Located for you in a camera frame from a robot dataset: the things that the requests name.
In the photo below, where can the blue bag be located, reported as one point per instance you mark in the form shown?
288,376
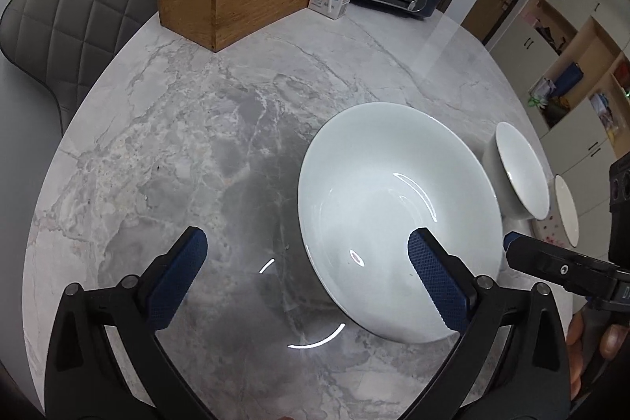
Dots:
568,78

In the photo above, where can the large white bowl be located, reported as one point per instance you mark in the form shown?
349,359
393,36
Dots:
393,164

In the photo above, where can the person's right hand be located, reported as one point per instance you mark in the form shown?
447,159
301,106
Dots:
576,351

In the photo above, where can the wooden tissue box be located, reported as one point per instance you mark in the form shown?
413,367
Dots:
221,2

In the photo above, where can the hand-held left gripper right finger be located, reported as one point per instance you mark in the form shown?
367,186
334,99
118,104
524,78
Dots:
435,282

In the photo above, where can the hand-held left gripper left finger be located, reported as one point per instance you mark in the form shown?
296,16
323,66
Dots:
179,277

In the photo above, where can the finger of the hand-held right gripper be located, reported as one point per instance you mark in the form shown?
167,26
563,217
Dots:
546,260
621,193

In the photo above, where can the grey quilted chair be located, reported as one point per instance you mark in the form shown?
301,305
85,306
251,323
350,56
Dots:
83,16

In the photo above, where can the dark green bag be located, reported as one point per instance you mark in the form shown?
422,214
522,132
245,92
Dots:
558,110

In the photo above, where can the white shopping bag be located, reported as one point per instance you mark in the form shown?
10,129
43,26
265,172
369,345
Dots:
541,93

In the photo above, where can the cream wall cabinet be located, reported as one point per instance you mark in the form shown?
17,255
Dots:
585,56

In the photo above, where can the small white bowl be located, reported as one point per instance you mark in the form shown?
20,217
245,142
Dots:
521,169

